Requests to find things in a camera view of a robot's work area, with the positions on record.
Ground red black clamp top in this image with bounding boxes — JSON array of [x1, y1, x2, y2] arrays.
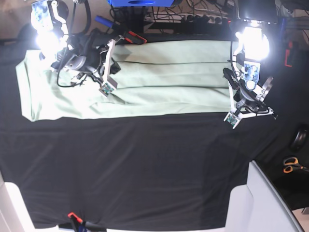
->
[[121, 30, 147, 45]]

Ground white power strip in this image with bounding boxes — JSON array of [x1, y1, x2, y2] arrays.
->
[[181, 14, 230, 25]]

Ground red black clamp right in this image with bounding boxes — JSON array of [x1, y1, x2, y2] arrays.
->
[[284, 41, 294, 67]]

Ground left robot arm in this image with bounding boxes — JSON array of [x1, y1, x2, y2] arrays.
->
[[223, 0, 278, 129]]

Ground red black clamp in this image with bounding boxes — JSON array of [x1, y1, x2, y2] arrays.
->
[[121, 30, 147, 45], [284, 41, 294, 67]]

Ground light green T-shirt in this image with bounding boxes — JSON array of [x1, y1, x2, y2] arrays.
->
[[15, 40, 232, 122]]

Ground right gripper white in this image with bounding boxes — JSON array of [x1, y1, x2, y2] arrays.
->
[[70, 36, 125, 99]]

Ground orange handled scissors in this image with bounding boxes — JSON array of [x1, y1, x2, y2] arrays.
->
[[283, 157, 309, 174]]

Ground white chair right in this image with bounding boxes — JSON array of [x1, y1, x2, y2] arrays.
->
[[225, 161, 304, 232]]

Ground red blue clamp bottom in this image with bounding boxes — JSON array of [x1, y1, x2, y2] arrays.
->
[[58, 212, 107, 232]]

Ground white chair left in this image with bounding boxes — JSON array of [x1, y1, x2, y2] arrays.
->
[[0, 177, 59, 232]]

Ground black round object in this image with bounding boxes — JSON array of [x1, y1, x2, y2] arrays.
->
[[290, 128, 309, 152]]

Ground black table cloth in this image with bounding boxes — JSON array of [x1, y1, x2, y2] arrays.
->
[[0, 42, 309, 231]]

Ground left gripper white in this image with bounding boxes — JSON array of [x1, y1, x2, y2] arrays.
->
[[223, 68, 277, 129]]

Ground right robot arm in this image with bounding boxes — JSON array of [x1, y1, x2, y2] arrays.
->
[[31, 0, 124, 97]]

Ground blue box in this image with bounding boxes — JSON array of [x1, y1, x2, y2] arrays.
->
[[107, 0, 174, 7]]

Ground blue handled tool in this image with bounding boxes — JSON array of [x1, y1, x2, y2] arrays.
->
[[95, 15, 114, 28]]

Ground white chair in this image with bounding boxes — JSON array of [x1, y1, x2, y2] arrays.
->
[[0, 177, 59, 232], [225, 161, 304, 232]]

